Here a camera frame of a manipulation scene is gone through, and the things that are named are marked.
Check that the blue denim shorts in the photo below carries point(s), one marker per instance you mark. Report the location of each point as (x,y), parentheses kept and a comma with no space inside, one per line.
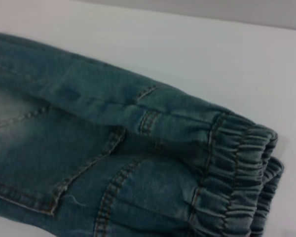
(113,160)

